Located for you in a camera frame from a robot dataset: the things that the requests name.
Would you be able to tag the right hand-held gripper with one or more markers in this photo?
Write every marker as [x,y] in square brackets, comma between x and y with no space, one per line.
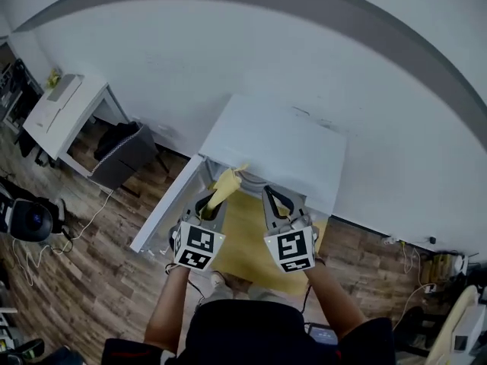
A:
[291,247]

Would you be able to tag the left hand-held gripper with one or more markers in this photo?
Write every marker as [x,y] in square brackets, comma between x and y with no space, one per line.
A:
[198,245]

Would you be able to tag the yellow cloth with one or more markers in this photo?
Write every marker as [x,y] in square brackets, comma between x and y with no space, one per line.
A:
[224,185]

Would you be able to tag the person's right forearm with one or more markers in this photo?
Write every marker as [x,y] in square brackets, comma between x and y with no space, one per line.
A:
[335,306]

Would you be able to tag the person's left forearm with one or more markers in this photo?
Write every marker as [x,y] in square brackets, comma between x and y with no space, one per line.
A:
[167,310]

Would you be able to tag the white appliance door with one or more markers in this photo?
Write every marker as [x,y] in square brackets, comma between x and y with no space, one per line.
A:
[163,207]

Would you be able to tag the white microwave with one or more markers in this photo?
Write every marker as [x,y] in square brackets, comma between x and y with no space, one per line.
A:
[274,135]

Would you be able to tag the person's left leg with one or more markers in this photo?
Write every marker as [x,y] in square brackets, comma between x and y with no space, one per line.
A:
[220,283]

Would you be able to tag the person's leg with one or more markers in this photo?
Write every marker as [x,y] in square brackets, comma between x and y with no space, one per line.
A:
[220,283]
[262,293]

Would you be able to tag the person's right leg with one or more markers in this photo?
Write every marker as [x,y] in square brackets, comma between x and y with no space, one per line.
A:
[262,293]

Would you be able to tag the grey chair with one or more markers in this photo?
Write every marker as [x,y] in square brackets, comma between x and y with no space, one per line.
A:
[129,158]

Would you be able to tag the white power socket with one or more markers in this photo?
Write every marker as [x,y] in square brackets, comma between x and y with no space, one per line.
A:
[388,241]

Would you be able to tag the black jacket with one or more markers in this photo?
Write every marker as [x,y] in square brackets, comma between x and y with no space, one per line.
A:
[114,139]

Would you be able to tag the black screen device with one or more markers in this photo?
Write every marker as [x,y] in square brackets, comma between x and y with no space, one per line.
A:
[322,334]

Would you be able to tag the person's black shirt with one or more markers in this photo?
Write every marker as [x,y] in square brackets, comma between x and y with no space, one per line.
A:
[247,337]

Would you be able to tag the white power adapter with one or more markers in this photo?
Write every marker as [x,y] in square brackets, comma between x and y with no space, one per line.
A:
[430,288]

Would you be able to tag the white desk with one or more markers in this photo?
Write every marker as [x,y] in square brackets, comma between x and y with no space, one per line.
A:
[89,91]

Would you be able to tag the brown cardboard box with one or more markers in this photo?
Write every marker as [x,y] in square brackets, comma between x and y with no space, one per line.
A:
[443,268]

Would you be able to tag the white pod-shaped device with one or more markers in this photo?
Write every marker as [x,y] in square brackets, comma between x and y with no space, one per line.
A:
[30,223]

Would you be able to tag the white flat sheet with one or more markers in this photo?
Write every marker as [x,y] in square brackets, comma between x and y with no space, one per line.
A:
[45,116]

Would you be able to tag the flat white box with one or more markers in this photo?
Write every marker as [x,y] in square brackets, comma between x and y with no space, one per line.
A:
[64,87]

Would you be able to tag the beige curved board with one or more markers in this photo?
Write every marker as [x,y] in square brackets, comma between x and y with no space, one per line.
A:
[456,318]

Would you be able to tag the yellow bananas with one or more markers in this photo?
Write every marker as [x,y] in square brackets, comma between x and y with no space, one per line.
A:
[53,79]

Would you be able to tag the small white screen device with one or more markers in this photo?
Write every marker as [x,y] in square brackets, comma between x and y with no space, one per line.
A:
[460,342]

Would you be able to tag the black equipment rack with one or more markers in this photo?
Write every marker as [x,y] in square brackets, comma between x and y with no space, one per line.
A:
[19,89]

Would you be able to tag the black wall plug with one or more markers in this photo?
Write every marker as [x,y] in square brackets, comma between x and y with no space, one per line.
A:
[432,240]

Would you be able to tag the black metal frame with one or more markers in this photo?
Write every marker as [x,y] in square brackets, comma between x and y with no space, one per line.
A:
[412,329]

